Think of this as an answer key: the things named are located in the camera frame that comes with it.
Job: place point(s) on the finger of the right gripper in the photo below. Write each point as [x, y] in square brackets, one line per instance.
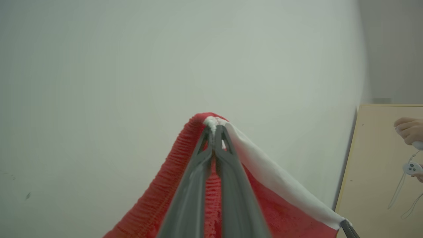
[349, 230]

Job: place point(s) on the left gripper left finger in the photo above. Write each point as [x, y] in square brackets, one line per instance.
[188, 205]

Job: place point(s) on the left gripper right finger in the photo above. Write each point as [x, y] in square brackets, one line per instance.
[238, 205]

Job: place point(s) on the red shorts with white trim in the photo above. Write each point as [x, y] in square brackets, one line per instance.
[281, 185]

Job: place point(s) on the white handheld controller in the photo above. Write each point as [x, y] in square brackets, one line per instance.
[419, 145]
[412, 168]

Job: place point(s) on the person's bare hand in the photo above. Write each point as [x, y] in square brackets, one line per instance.
[419, 177]
[411, 130]

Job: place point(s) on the light wooden board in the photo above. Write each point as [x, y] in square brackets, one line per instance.
[370, 165]

